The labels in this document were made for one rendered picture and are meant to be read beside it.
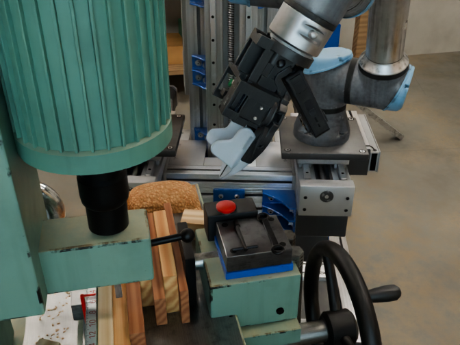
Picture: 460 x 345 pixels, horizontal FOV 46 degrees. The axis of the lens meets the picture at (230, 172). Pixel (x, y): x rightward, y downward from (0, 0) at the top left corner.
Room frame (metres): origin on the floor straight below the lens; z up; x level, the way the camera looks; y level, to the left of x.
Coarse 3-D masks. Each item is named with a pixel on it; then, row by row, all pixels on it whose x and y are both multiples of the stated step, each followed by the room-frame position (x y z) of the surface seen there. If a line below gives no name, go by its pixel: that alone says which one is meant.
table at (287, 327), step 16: (176, 224) 0.79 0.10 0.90; (144, 320) 0.56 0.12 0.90; (176, 320) 0.56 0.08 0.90; (192, 320) 0.56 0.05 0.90; (208, 320) 0.56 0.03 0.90; (224, 320) 0.56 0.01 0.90; (288, 320) 0.59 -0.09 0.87; (160, 336) 0.53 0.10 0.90; (176, 336) 0.53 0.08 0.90; (192, 336) 0.53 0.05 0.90; (208, 336) 0.53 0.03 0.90; (224, 336) 0.53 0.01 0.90; (240, 336) 0.53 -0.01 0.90; (256, 336) 0.56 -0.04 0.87; (272, 336) 0.56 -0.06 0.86; (288, 336) 0.57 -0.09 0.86
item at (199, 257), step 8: (184, 224) 0.67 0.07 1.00; (184, 248) 0.61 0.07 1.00; (192, 248) 0.61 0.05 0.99; (184, 256) 0.59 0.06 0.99; (192, 256) 0.59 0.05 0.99; (200, 256) 0.63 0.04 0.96; (208, 256) 0.63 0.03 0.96; (216, 256) 0.63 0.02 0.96; (184, 264) 0.59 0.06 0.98; (192, 264) 0.59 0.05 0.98; (200, 264) 0.62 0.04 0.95; (192, 272) 0.59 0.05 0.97; (192, 280) 0.59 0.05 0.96; (192, 288) 0.59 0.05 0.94; (192, 296) 0.59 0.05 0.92; (192, 304) 0.59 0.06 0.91
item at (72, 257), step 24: (144, 216) 0.58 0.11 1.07; (48, 240) 0.53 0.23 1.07; (72, 240) 0.53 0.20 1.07; (96, 240) 0.53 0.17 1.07; (120, 240) 0.53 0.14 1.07; (144, 240) 0.54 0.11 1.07; (48, 264) 0.51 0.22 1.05; (72, 264) 0.52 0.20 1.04; (96, 264) 0.52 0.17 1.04; (120, 264) 0.53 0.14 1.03; (144, 264) 0.53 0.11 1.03; (48, 288) 0.51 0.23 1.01; (72, 288) 0.52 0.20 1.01
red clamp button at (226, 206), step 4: (224, 200) 0.69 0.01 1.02; (228, 200) 0.69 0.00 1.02; (216, 204) 0.68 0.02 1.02; (220, 204) 0.68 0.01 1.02; (224, 204) 0.68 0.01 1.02; (228, 204) 0.68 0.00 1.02; (232, 204) 0.68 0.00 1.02; (216, 208) 0.67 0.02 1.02; (220, 208) 0.67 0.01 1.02; (224, 208) 0.67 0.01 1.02; (228, 208) 0.67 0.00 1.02; (232, 208) 0.67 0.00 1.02; (220, 212) 0.66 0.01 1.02; (224, 212) 0.66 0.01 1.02; (228, 212) 0.66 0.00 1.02
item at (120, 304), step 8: (112, 288) 0.59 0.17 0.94; (120, 304) 0.55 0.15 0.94; (120, 312) 0.54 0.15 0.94; (120, 320) 0.52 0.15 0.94; (120, 328) 0.51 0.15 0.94; (128, 328) 0.51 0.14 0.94; (120, 336) 0.50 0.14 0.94; (128, 336) 0.50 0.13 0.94; (120, 344) 0.48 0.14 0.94; (128, 344) 0.48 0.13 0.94
